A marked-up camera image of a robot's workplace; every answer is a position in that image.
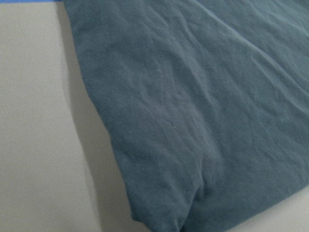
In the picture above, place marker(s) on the black graphic t-shirt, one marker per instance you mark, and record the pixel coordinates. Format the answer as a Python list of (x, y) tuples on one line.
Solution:
[(206, 103)]

